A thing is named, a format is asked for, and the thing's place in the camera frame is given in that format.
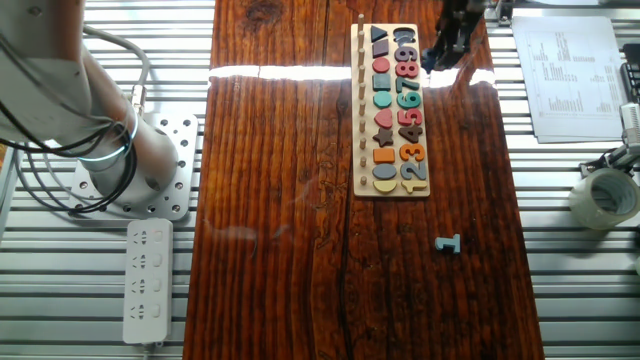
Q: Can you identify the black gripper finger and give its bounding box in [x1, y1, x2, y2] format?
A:
[449, 27, 472, 57]
[430, 28, 454, 71]

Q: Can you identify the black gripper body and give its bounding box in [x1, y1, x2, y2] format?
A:
[439, 0, 485, 32]

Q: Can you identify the wooden shape puzzle board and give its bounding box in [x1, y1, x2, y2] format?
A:
[349, 22, 432, 199]

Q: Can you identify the purple number nine piece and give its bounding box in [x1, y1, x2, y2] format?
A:
[393, 45, 419, 63]

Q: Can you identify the red number eight piece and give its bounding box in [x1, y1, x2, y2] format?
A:
[394, 60, 420, 79]

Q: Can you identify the dark teal number seven piece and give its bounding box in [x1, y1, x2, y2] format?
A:
[395, 76, 421, 94]

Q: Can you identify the cyan number six piece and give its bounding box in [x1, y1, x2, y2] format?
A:
[396, 91, 422, 110]

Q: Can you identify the pink number five piece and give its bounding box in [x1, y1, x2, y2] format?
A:
[397, 108, 424, 126]

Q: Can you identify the brown number four piece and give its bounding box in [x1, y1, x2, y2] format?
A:
[398, 124, 425, 144]

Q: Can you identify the pink heart piece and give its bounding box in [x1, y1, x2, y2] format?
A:
[373, 108, 394, 130]

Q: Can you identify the brown star piece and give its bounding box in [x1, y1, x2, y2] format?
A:
[372, 127, 395, 148]

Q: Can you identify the orange number three piece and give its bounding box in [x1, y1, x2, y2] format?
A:
[398, 143, 426, 162]

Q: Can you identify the printed paper sheet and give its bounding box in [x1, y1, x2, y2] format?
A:
[511, 14, 627, 145]

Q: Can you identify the blue number two piece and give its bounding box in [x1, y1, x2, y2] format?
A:
[399, 160, 429, 181]

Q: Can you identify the blue oval piece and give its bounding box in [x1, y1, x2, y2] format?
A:
[371, 163, 398, 181]

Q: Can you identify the cream number one piece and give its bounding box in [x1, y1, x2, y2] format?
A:
[401, 179, 430, 195]

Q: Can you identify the black device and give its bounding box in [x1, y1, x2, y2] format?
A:
[621, 43, 640, 92]

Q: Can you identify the white grey device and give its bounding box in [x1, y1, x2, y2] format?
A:
[619, 102, 640, 147]

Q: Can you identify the light blue number one piece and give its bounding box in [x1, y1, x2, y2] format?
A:
[434, 233, 462, 255]

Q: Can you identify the clear tape roll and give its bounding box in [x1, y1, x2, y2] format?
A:
[568, 167, 640, 231]

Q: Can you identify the white power strip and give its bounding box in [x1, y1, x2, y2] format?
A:
[122, 218, 175, 346]

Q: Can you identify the metal clamp bracket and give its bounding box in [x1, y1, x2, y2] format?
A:
[579, 143, 640, 177]

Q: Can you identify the grey cable with connector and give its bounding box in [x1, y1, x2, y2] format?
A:
[82, 24, 152, 119]

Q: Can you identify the black base cable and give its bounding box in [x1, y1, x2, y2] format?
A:
[0, 29, 140, 217]

